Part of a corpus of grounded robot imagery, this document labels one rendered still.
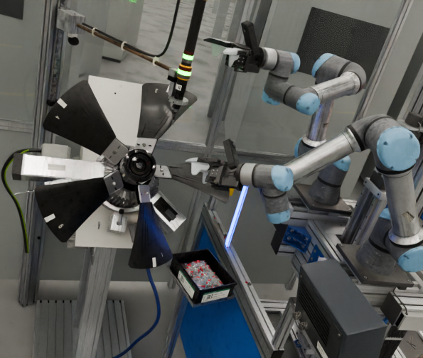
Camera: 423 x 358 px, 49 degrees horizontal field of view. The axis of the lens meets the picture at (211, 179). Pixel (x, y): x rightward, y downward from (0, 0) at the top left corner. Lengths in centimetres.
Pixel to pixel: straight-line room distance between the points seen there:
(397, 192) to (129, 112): 108
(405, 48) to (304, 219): 263
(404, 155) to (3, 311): 213
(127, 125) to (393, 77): 310
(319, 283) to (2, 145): 167
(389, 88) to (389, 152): 318
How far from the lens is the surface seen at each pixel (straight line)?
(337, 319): 120
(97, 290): 210
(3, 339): 262
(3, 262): 279
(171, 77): 158
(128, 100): 197
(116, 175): 163
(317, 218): 223
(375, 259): 184
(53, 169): 174
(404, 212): 158
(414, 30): 454
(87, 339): 230
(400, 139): 143
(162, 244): 170
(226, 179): 146
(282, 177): 137
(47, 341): 253
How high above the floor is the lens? 193
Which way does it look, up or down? 26 degrees down
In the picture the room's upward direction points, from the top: 16 degrees clockwise
